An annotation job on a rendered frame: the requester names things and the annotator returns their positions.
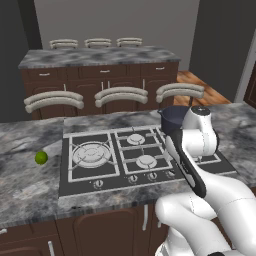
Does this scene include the dark brown room door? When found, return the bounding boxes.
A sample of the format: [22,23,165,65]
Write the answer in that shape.
[243,65,256,110]

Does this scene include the brown marble-topped kitchen island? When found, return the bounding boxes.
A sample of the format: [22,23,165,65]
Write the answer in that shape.
[17,45,182,120]

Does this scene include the brown cupboard door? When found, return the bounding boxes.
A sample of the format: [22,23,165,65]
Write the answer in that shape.
[55,203,155,256]
[148,201,170,256]
[0,242,65,256]

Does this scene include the green lime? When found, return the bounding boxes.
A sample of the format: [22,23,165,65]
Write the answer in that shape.
[34,150,49,166]

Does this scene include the black gas hob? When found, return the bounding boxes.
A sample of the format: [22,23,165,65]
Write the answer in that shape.
[58,124,238,200]

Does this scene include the beige backed stool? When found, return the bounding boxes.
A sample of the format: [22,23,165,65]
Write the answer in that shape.
[93,86,149,112]
[23,90,85,120]
[115,36,144,48]
[155,82,206,107]
[48,38,80,50]
[83,37,113,49]

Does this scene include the dark blue pot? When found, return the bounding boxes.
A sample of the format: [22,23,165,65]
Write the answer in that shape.
[157,105,191,136]

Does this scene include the brown drawer front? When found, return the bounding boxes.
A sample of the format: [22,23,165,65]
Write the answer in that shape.
[0,219,60,248]

